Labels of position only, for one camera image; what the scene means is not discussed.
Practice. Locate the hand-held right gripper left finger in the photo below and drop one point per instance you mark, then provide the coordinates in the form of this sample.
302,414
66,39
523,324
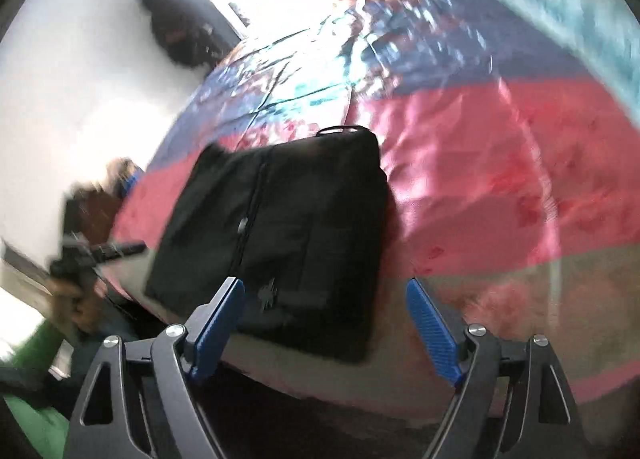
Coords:
220,324

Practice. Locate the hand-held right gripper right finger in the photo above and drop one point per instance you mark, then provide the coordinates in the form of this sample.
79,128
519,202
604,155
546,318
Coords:
432,334

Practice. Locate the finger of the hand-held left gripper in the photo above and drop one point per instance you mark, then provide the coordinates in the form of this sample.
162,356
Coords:
122,250

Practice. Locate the black pants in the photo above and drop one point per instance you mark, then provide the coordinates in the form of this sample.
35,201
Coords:
300,219

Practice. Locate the person's left forearm green sleeve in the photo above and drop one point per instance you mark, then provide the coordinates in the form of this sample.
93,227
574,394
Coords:
32,389

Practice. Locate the person's left hand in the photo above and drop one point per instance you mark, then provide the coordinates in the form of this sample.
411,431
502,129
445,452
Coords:
82,306

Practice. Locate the brown wooden dresser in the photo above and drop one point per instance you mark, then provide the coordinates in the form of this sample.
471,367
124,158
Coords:
97,219

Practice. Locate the blue plastic bag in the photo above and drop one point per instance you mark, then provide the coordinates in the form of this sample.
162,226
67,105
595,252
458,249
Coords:
131,183

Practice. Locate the mixed folded clothes pile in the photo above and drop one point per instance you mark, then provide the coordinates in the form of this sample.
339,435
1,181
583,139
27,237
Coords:
120,166

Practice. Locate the colourful patchwork blanket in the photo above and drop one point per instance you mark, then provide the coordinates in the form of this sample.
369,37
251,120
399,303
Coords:
475,139

